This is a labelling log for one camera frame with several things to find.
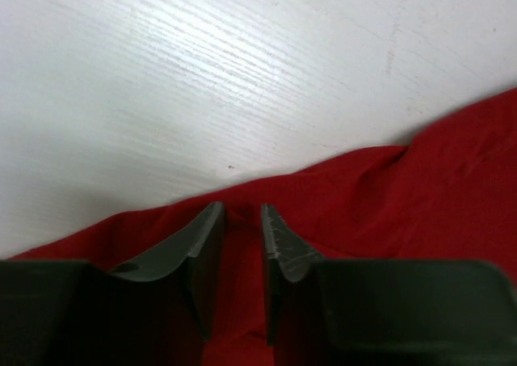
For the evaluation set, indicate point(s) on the red t-shirt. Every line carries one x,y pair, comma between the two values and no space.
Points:
449,194

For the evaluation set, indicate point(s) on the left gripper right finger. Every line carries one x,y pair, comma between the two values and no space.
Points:
322,311

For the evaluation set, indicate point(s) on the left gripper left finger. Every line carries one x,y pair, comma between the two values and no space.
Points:
154,309

